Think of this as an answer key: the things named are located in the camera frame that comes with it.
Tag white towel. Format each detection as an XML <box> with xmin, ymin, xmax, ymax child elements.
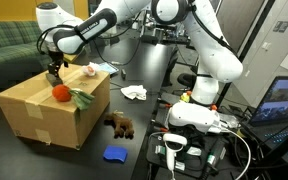
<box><xmin>120</xmin><ymin>84</ymin><xmax>148</xmax><ymax>102</ymax></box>

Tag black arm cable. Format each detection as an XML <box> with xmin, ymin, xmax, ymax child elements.
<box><xmin>36</xmin><ymin>0</ymin><xmax>240</xmax><ymax>68</ymax></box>

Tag open black laptop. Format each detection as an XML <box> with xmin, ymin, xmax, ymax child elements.
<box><xmin>247</xmin><ymin>75</ymin><xmax>288</xmax><ymax>161</ymax></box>

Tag green plaid sofa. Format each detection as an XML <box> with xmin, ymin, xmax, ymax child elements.
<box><xmin>0</xmin><ymin>20</ymin><xmax>57</xmax><ymax>93</ymax></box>

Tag black electronics box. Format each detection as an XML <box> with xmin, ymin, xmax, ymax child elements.
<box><xmin>139</xmin><ymin>19</ymin><xmax>192</xmax><ymax>47</ymax></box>

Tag large cardboard box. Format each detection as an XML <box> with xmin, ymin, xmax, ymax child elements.
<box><xmin>0</xmin><ymin>62</ymin><xmax>112</xmax><ymax>151</ymax></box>

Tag white VR controller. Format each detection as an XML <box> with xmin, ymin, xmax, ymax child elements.
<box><xmin>162</xmin><ymin>132</ymin><xmax>188</xmax><ymax>173</ymax></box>

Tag black office chair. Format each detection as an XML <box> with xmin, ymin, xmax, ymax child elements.
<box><xmin>176</xmin><ymin>72</ymin><xmax>199</xmax><ymax>89</ymax></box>

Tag black equipment tray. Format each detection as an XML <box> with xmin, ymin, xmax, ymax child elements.
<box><xmin>146</xmin><ymin>132</ymin><xmax>231</xmax><ymax>178</ymax></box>

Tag brown plush moose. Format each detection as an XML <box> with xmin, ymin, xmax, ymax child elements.
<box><xmin>103</xmin><ymin>111</ymin><xmax>136</xmax><ymax>140</ymax></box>

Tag black orange-tipped tool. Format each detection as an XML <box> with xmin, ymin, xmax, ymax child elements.
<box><xmin>150</xmin><ymin>118</ymin><xmax>171</xmax><ymax>133</ymax></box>

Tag white VR headset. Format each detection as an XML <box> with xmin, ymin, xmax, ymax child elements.
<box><xmin>167</xmin><ymin>101</ymin><xmax>223</xmax><ymax>135</ymax></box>

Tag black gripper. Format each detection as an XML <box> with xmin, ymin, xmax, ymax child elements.
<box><xmin>47</xmin><ymin>50</ymin><xmax>65</xmax><ymax>81</ymax></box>

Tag clear plastic wrapper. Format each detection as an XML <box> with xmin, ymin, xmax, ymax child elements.
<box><xmin>218</xmin><ymin>111</ymin><xmax>242</xmax><ymax>130</ymax></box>

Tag grey door sign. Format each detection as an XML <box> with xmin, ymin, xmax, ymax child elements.
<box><xmin>272</xmin><ymin>20</ymin><xmax>288</xmax><ymax>34</ymax></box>

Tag black tripod pole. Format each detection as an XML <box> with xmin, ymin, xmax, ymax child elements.
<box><xmin>214</xmin><ymin>0</ymin><xmax>278</xmax><ymax>108</ymax></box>

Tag yellow bottle orange cap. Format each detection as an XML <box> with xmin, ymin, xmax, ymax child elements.
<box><xmin>179</xmin><ymin>90</ymin><xmax>194</xmax><ymax>104</ymax></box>

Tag orange plush carrot green leaves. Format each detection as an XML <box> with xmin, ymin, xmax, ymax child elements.
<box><xmin>51</xmin><ymin>83</ymin><xmax>96</xmax><ymax>112</ymax></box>

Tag blue sponge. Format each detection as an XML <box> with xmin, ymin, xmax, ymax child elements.
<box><xmin>102</xmin><ymin>144</ymin><xmax>129</xmax><ymax>164</ymax></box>

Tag white-framed tablet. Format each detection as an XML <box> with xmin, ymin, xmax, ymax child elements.
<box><xmin>98</xmin><ymin>61</ymin><xmax>121</xmax><ymax>76</ymax></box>

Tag white light switch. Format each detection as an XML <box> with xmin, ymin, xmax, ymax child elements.
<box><xmin>261</xmin><ymin>40</ymin><xmax>272</xmax><ymax>51</ymax></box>

